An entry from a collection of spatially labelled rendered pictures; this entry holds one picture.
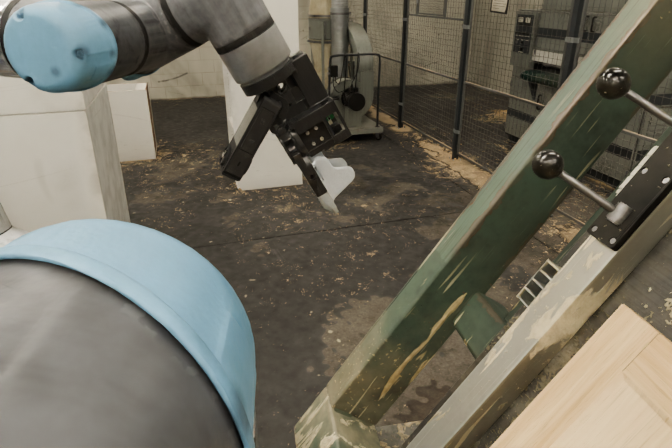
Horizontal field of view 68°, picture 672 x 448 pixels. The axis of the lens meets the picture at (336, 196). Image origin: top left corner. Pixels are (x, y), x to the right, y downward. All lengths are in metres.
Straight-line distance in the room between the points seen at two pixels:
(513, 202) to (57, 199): 2.44
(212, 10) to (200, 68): 8.06
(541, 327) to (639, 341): 0.12
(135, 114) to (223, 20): 4.92
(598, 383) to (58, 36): 0.64
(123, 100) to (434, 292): 4.79
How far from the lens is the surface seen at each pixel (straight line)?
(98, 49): 0.49
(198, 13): 0.58
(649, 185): 0.70
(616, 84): 0.68
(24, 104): 2.82
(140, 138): 5.53
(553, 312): 0.71
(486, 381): 0.74
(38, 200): 2.95
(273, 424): 2.24
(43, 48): 0.49
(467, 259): 0.90
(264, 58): 0.58
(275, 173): 4.47
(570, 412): 0.68
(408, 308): 0.91
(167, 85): 8.67
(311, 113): 0.60
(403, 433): 1.14
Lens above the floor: 1.63
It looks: 22 degrees down
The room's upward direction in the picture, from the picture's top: straight up
